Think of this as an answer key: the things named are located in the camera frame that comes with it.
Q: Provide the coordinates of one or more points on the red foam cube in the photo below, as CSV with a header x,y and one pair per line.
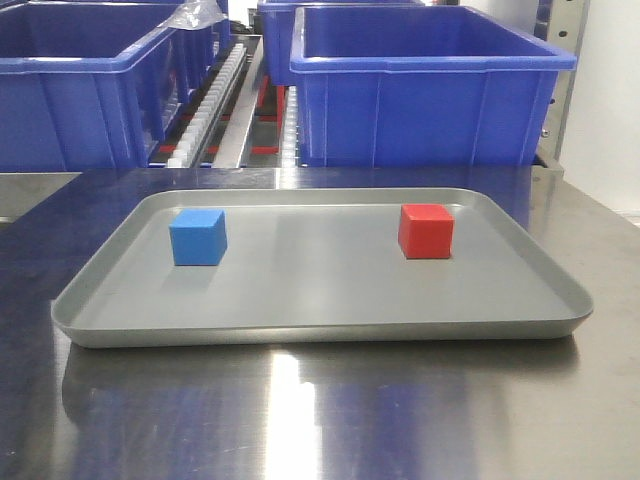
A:
x,y
425,231

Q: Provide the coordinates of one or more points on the blue foam cube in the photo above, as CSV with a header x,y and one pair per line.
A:
x,y
198,237

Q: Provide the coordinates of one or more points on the grey metal tray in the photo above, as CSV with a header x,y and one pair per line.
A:
x,y
318,265

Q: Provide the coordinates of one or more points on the blue bin front right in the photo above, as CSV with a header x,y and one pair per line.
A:
x,y
384,86

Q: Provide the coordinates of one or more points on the blue bin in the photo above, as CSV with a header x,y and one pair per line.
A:
x,y
88,84
384,86
278,17
203,49

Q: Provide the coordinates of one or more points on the blue bin rear right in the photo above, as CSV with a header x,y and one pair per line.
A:
x,y
278,17

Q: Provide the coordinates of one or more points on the blue bin rear left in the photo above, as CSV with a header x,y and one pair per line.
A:
x,y
203,49

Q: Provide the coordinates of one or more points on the clear plastic bag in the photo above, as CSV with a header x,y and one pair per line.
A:
x,y
196,15

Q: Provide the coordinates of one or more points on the blue bin front left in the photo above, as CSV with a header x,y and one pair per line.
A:
x,y
88,84

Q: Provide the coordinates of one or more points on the steel center divider rail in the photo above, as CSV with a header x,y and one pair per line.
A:
x,y
236,142

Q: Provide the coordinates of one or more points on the white roller conveyor rail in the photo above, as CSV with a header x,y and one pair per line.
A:
x,y
194,142

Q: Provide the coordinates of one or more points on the steel shelf upright post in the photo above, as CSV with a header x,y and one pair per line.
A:
x,y
560,23

